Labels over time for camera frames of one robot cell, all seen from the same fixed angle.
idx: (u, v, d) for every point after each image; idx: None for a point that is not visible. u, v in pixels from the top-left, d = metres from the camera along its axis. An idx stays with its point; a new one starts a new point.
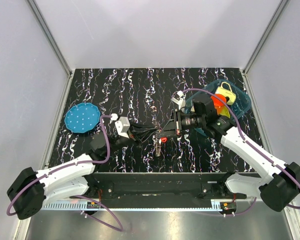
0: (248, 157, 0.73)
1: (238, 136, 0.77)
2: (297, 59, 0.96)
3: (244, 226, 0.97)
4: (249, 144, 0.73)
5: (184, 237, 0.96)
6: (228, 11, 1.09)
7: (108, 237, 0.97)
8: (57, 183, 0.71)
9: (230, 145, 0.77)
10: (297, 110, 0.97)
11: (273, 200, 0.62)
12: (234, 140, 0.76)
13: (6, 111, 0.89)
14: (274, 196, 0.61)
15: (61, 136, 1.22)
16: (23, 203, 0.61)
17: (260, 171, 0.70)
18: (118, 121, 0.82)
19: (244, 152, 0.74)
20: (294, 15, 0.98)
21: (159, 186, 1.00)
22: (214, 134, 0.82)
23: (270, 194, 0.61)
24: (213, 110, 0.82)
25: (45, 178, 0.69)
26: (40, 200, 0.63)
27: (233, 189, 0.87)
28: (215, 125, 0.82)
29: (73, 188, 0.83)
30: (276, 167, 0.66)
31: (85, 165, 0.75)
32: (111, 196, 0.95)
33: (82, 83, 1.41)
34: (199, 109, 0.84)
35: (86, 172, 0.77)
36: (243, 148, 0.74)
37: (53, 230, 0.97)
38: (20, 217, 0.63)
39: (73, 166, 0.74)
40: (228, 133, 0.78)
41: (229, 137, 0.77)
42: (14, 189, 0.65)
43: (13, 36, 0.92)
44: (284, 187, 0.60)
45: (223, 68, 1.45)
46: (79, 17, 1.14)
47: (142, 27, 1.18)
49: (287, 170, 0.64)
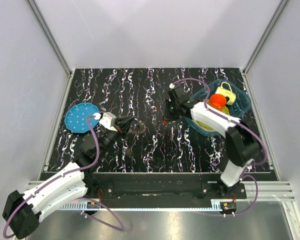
0: (211, 123, 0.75)
1: (202, 106, 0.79)
2: (298, 59, 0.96)
3: (245, 226, 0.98)
4: (210, 110, 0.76)
5: (184, 237, 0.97)
6: (228, 11, 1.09)
7: (109, 237, 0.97)
8: (47, 200, 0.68)
9: (198, 117, 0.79)
10: (298, 109, 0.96)
11: (233, 154, 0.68)
12: (199, 110, 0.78)
13: (6, 111, 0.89)
14: (231, 148, 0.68)
15: (61, 136, 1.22)
16: (17, 225, 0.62)
17: (221, 130, 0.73)
18: (104, 116, 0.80)
19: (208, 119, 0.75)
20: (294, 15, 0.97)
21: (159, 186, 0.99)
22: (186, 111, 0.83)
23: (229, 148, 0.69)
24: (183, 94, 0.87)
25: (32, 198, 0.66)
26: (33, 218, 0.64)
27: (230, 182, 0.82)
28: (186, 103, 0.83)
29: (70, 196, 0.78)
30: (231, 122, 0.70)
31: (72, 174, 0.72)
32: (111, 196, 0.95)
33: (82, 83, 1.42)
34: (172, 96, 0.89)
35: (77, 180, 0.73)
36: (207, 114, 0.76)
37: (53, 230, 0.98)
38: (18, 237, 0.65)
39: (60, 179, 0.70)
40: (195, 107, 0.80)
41: (195, 109, 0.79)
42: (6, 213, 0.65)
43: (13, 36, 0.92)
44: (238, 136, 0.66)
45: (223, 68, 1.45)
46: (79, 17, 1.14)
47: (142, 26, 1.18)
49: (242, 123, 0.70)
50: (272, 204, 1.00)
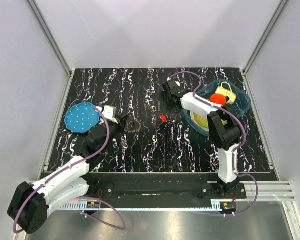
0: (198, 110, 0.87)
1: (191, 96, 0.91)
2: (298, 58, 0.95)
3: (245, 226, 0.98)
4: (198, 99, 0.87)
5: (184, 237, 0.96)
6: (228, 11, 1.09)
7: (109, 237, 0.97)
8: (56, 190, 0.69)
9: (188, 105, 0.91)
10: (298, 109, 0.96)
11: (213, 135, 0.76)
12: (188, 99, 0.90)
13: (6, 111, 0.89)
14: (211, 129, 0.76)
15: (61, 136, 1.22)
16: (29, 217, 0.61)
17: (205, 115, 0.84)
18: (105, 108, 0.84)
19: (195, 106, 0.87)
20: (294, 15, 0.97)
21: (159, 186, 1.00)
22: (176, 101, 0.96)
23: (211, 129, 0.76)
24: (176, 86, 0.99)
25: (42, 188, 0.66)
26: (43, 209, 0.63)
27: (227, 180, 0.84)
28: (176, 93, 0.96)
29: (74, 192, 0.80)
30: (213, 108, 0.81)
31: (79, 166, 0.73)
32: (111, 196, 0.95)
33: (82, 83, 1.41)
34: (166, 88, 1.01)
35: (82, 173, 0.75)
36: (195, 102, 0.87)
37: (53, 230, 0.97)
38: (27, 231, 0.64)
39: (68, 170, 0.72)
40: (185, 96, 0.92)
41: (185, 98, 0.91)
42: (14, 207, 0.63)
43: (13, 36, 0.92)
44: (218, 119, 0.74)
45: (223, 68, 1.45)
46: (79, 17, 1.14)
47: (142, 26, 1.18)
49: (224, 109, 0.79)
50: (272, 204, 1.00)
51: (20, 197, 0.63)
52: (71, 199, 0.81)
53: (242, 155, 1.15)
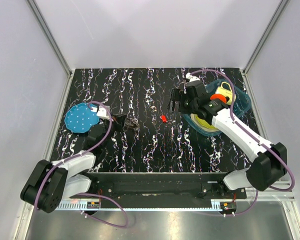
0: (236, 138, 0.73)
1: (228, 117, 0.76)
2: (298, 58, 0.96)
3: (245, 227, 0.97)
4: (237, 124, 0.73)
5: (184, 237, 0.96)
6: (228, 11, 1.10)
7: (108, 237, 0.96)
8: (71, 170, 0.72)
9: (220, 126, 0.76)
10: (297, 109, 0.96)
11: (257, 180, 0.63)
12: (224, 120, 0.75)
13: (6, 110, 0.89)
14: (257, 173, 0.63)
15: (61, 136, 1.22)
16: (50, 187, 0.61)
17: (247, 150, 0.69)
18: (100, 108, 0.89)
19: (233, 132, 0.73)
20: (294, 15, 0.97)
21: (159, 186, 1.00)
22: (206, 115, 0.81)
23: (252, 171, 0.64)
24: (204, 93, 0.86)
25: (61, 165, 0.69)
26: (63, 183, 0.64)
27: (231, 187, 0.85)
28: (207, 106, 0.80)
29: (79, 183, 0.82)
30: (262, 146, 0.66)
31: (88, 155, 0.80)
32: (111, 196, 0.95)
33: (82, 83, 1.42)
34: (192, 93, 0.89)
35: (89, 163, 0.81)
36: (233, 128, 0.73)
37: (53, 230, 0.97)
38: (46, 209, 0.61)
39: (80, 157, 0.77)
40: (219, 114, 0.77)
41: (219, 118, 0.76)
42: (32, 184, 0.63)
43: (13, 36, 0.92)
44: (268, 165, 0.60)
45: (223, 68, 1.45)
46: (79, 17, 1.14)
47: (142, 27, 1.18)
49: (273, 149, 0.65)
50: (272, 204, 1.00)
51: (40, 174, 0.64)
52: (75, 191, 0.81)
53: (242, 154, 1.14)
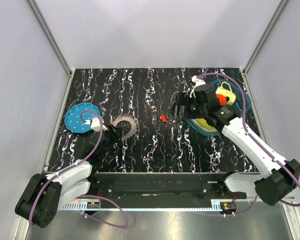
0: (249, 151, 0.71)
1: (241, 127, 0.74)
2: (298, 58, 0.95)
3: (245, 226, 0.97)
4: (251, 136, 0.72)
5: (184, 237, 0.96)
6: (228, 11, 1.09)
7: (109, 237, 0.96)
8: (67, 182, 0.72)
9: (232, 136, 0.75)
10: (298, 109, 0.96)
11: (267, 194, 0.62)
12: (236, 131, 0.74)
13: (6, 111, 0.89)
14: (268, 189, 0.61)
15: (61, 136, 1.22)
16: (45, 203, 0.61)
17: (260, 165, 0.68)
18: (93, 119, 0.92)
19: (246, 145, 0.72)
20: (294, 15, 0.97)
21: (159, 186, 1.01)
22: (216, 123, 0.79)
23: (263, 188, 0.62)
24: (214, 99, 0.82)
25: (56, 178, 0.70)
26: (58, 198, 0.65)
27: (232, 189, 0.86)
28: (218, 114, 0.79)
29: (78, 187, 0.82)
30: (276, 162, 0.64)
31: (84, 165, 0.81)
32: (111, 196, 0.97)
33: (82, 83, 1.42)
34: (201, 98, 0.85)
35: (85, 173, 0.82)
36: (246, 141, 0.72)
37: (53, 230, 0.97)
38: (40, 224, 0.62)
39: (76, 168, 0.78)
40: (231, 123, 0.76)
41: (231, 128, 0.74)
42: (26, 199, 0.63)
43: (13, 36, 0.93)
44: (281, 184, 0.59)
45: (223, 68, 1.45)
46: (79, 17, 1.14)
47: (142, 27, 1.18)
49: (287, 167, 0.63)
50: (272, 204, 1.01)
51: (33, 189, 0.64)
52: (75, 196, 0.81)
53: (242, 154, 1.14)
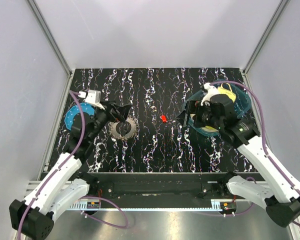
0: (266, 174, 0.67)
1: (260, 148, 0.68)
2: (298, 58, 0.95)
3: (245, 226, 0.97)
4: (270, 159, 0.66)
5: (184, 237, 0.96)
6: (228, 10, 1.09)
7: (109, 237, 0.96)
8: (51, 198, 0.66)
9: (249, 155, 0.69)
10: (298, 109, 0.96)
11: (279, 217, 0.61)
12: (255, 152, 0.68)
13: (6, 111, 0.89)
14: (282, 213, 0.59)
15: (61, 136, 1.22)
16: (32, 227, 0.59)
17: (276, 190, 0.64)
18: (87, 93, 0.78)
19: (264, 168, 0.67)
20: (294, 15, 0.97)
21: (159, 186, 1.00)
22: (233, 139, 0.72)
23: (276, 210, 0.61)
24: (232, 112, 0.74)
25: (35, 201, 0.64)
26: (43, 218, 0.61)
27: (233, 191, 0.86)
28: (236, 129, 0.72)
29: (76, 193, 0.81)
30: (295, 191, 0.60)
31: (68, 164, 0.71)
32: (111, 196, 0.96)
33: (82, 83, 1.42)
34: (218, 110, 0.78)
35: (75, 167, 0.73)
36: (264, 163, 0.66)
37: (53, 229, 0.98)
38: None
39: (58, 173, 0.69)
40: (250, 142, 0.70)
41: (249, 147, 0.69)
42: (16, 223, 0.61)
43: (13, 36, 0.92)
44: (298, 213, 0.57)
45: (223, 68, 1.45)
46: (79, 17, 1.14)
47: (142, 27, 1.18)
49: None
50: None
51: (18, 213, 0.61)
52: (74, 200, 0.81)
53: (242, 154, 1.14)
